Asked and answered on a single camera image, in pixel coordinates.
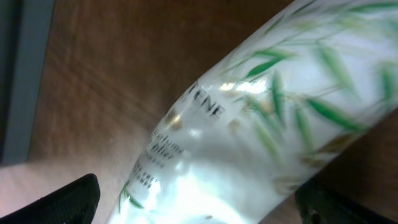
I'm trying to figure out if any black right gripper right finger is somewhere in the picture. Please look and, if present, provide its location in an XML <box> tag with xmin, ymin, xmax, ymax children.
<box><xmin>295</xmin><ymin>179</ymin><xmax>395</xmax><ymax>224</ymax></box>

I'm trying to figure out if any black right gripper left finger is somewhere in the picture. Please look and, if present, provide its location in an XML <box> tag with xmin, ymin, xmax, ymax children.
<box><xmin>1</xmin><ymin>174</ymin><xmax>101</xmax><ymax>224</ymax></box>

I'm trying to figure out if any white bamboo print tube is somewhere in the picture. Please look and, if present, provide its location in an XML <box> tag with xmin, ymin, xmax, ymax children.
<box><xmin>108</xmin><ymin>0</ymin><xmax>397</xmax><ymax>223</ymax></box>

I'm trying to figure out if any grey plastic mesh basket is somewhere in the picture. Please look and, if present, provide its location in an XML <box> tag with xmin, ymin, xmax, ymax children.
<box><xmin>1</xmin><ymin>0</ymin><xmax>55</xmax><ymax>167</ymax></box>

